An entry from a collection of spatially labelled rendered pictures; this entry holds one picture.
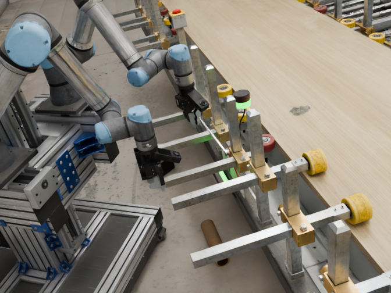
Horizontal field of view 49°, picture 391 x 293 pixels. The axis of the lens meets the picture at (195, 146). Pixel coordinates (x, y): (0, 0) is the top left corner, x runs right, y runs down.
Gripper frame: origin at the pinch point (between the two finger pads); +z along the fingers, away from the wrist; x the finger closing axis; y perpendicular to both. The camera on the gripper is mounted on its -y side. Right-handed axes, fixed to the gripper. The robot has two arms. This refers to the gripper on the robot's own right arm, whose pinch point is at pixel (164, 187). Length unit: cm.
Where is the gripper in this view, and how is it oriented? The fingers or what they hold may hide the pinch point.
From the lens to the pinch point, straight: 166.5
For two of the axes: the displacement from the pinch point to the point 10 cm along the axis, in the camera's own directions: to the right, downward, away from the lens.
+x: 2.6, 5.1, -8.2
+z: 1.6, 8.2, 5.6
